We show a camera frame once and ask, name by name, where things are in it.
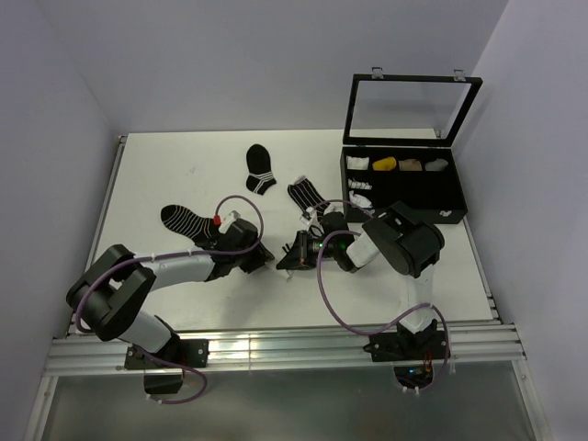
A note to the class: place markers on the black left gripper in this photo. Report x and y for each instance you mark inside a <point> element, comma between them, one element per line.
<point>261,254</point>

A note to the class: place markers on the yellow rolled sock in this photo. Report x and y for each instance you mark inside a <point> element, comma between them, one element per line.
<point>385,164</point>

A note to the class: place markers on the black pinstriped sock white toe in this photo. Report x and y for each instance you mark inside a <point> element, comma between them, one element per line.
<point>304,194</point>

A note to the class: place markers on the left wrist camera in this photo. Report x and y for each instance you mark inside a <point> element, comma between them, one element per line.
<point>228,221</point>

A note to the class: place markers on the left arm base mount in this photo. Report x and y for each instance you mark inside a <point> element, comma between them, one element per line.
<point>184,353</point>

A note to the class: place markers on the white rolled sock top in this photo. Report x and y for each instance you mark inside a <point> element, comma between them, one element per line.
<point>357,163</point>

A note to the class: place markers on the tan rolled sock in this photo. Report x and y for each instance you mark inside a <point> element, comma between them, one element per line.
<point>410,165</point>

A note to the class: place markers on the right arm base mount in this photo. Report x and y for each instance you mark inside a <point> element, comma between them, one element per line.
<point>401,346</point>

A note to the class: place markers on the white rolled sock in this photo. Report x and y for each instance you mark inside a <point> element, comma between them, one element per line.
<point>358,185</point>
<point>360,200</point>
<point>357,163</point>

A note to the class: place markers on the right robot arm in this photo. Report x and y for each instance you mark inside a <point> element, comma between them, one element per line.
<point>410,246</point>

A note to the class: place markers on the black compartment storage box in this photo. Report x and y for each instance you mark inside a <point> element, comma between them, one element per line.
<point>437,196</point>

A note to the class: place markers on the grey rolled sock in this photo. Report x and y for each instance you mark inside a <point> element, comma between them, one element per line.
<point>438,165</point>

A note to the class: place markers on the black sock with striped cuff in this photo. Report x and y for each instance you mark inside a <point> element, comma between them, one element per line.
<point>260,176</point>

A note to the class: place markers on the glass box lid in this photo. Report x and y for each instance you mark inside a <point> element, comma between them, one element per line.
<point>399,110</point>

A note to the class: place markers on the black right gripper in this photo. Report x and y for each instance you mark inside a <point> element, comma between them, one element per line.
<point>299,256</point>

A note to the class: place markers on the white rolled sock bottom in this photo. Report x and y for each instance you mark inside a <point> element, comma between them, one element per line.
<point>360,200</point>

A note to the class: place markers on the white rolled sock middle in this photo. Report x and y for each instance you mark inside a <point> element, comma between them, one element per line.
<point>358,185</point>

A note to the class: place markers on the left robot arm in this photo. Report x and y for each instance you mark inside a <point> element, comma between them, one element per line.
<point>108,298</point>

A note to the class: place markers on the aluminium frame rail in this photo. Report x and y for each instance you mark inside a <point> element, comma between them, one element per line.
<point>276,350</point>

